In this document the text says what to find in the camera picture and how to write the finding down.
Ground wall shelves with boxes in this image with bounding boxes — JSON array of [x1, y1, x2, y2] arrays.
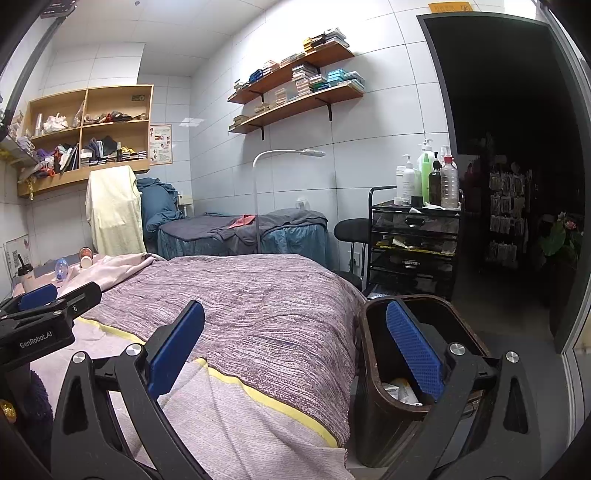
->
[[233, 62, 365, 127]]

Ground blue cloth pile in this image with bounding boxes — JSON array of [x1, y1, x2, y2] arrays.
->
[[136, 176, 183, 234]]

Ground light lilac bed sheet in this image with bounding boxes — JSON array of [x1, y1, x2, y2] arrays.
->
[[30, 318, 349, 480]]

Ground clear bottle red cap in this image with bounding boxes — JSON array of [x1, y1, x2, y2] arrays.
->
[[441, 157, 461, 209]]

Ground dark clothes pile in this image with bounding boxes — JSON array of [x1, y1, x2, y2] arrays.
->
[[85, 136, 118, 158]]

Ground dark brown trash bin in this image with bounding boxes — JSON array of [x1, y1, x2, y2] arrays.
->
[[358, 294, 492, 468]]

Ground green bottle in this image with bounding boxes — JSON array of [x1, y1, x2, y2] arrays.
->
[[418, 138, 437, 204]]

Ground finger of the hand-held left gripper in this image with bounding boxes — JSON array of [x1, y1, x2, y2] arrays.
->
[[0, 283, 59, 319], [54, 281, 103, 319]]

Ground massage bed grey cover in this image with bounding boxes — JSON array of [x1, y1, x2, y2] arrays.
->
[[157, 209, 329, 268]]

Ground hanging packet display rack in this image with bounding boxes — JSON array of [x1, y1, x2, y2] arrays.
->
[[487, 170, 532, 271]]

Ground black trolley cart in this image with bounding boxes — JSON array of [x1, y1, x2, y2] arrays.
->
[[367, 185, 464, 301]]

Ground colourful clothes pile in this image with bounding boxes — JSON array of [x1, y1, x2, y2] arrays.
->
[[32, 143, 80, 178]]

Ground wooden wall shelf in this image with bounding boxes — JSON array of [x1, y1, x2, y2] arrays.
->
[[228, 85, 365, 139], [227, 46, 355, 104]]

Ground row of small flat boxes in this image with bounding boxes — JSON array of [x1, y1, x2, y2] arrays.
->
[[81, 148, 148, 168]]

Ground white floor lamp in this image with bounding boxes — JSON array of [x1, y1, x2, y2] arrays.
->
[[252, 148, 326, 254]]

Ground wall poster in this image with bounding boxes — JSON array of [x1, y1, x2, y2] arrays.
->
[[148, 124, 173, 164]]

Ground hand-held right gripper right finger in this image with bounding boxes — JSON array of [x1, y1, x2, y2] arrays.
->
[[383, 299, 541, 480]]

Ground dark brown bottle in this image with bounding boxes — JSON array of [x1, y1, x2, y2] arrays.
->
[[428, 159, 443, 206]]

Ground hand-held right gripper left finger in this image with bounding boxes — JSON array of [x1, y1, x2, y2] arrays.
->
[[50, 299, 206, 480]]

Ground potted plant pink flower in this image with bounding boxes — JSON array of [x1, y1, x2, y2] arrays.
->
[[539, 211, 583, 268]]

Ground glass wall shelf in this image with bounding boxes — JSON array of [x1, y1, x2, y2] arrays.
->
[[0, 134, 40, 167]]

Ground pile of dark straps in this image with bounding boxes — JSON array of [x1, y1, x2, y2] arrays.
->
[[85, 111, 148, 124]]

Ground black stool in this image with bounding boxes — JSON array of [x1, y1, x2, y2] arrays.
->
[[333, 218, 372, 289]]

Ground black metal rail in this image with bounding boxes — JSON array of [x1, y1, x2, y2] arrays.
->
[[0, 0, 77, 134]]

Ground white cloth bundle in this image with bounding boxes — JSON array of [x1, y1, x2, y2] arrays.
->
[[42, 112, 70, 134]]

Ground wooden cubby shelf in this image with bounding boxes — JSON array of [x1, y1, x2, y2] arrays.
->
[[17, 84, 154, 198]]

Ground purple striped blanket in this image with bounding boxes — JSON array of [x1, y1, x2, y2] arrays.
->
[[76, 253, 368, 448]]

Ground cream cloth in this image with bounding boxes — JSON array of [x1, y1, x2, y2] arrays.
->
[[85, 165, 147, 257]]

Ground wall sign with code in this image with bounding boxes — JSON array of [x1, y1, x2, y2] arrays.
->
[[4, 234, 31, 280]]

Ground pink dotted blanket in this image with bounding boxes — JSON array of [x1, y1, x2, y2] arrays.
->
[[11, 253, 160, 301]]

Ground stacks of small boxes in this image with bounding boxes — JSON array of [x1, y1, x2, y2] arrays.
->
[[233, 28, 349, 90]]

